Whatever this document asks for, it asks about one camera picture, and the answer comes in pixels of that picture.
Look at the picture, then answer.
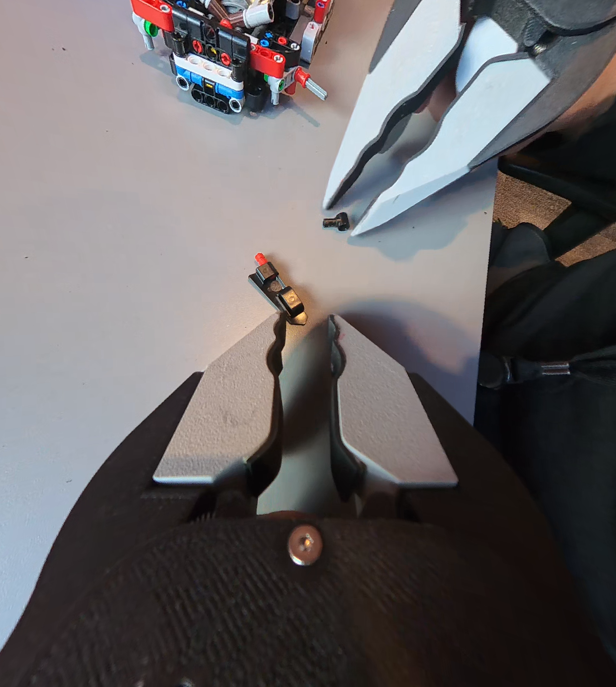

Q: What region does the toy brick car model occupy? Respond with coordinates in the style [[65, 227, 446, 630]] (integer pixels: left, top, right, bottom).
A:
[[130, 0, 337, 116]]

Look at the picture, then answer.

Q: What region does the black office chair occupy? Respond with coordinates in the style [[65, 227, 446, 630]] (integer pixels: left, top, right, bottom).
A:
[[497, 155, 616, 237]]

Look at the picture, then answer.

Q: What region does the grey desk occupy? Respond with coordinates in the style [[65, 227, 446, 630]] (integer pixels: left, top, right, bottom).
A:
[[0, 0, 498, 687]]

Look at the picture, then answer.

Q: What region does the person's right hand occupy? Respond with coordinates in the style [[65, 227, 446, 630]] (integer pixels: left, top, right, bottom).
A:
[[533, 39, 616, 143]]

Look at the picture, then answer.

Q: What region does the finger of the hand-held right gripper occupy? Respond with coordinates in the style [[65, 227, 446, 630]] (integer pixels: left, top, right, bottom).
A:
[[350, 18, 551, 238], [321, 0, 463, 211]]

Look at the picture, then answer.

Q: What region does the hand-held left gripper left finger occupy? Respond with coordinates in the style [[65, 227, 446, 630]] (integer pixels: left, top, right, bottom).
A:
[[152, 313, 287, 500]]

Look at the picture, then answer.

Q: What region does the black strap with toggle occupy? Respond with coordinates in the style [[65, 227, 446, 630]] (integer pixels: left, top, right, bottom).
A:
[[479, 335, 616, 388]]

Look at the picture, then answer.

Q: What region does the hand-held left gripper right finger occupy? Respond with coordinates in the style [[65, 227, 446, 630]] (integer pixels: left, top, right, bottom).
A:
[[328, 314, 460, 502]]

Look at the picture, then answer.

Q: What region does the black hinged brick piece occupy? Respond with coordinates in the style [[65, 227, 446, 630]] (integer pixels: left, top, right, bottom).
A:
[[248, 262, 310, 328]]

